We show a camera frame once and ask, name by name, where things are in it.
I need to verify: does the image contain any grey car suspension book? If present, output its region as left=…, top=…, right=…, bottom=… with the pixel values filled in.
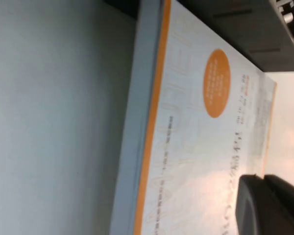
left=109, top=0, right=166, bottom=235

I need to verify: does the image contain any black plastic book stand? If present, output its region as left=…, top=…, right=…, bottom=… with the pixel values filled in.
left=102, top=0, right=294, bottom=73

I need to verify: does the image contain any white orange-bordered ROS2 book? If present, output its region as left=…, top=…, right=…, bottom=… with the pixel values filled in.
left=132, top=0, right=277, bottom=235

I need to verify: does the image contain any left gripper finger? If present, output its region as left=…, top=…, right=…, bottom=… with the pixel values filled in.
left=236, top=173, right=294, bottom=235

